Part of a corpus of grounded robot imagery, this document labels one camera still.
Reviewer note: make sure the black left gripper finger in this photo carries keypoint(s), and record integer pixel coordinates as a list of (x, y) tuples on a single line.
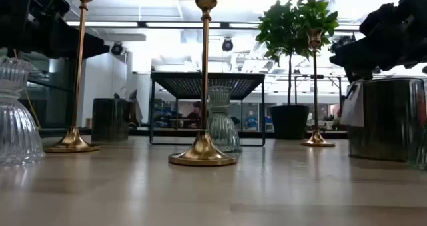
[(76, 55), (83, 42)]

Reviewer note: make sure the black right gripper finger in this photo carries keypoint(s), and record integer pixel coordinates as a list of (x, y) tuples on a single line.
[(350, 56), (359, 73)]

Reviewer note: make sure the dark ribbed glass jar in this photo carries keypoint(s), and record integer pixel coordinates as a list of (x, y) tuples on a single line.
[(387, 119), (110, 119)]

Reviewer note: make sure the brass candlestick holder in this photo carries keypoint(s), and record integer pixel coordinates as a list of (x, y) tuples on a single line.
[(202, 149), (71, 141), (316, 139)]

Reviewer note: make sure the clear ribbed glass candle holder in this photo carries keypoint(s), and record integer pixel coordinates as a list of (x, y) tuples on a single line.
[(16, 129)]

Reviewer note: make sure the black monitor on arm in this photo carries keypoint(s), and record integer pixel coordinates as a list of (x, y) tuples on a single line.
[(133, 95)]

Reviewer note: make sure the ceiling light strip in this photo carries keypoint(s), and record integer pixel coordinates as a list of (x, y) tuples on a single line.
[(173, 25), (243, 25), (101, 24)]

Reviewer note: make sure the round black ceiling spotlight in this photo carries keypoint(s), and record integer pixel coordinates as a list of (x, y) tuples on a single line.
[(117, 48), (227, 45)]

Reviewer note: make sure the small green background plant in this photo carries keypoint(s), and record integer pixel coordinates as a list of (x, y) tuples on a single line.
[(334, 123)]

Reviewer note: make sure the brown cardboard boxes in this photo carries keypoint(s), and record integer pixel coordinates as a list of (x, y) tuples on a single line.
[(88, 123)]

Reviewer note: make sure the green plant in black pot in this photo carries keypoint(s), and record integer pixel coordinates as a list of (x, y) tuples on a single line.
[(283, 29)]

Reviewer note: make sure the black perforated metal shelf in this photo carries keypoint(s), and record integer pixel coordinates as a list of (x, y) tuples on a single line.
[(173, 84)]

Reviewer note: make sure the person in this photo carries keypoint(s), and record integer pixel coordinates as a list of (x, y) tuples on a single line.
[(194, 115)]

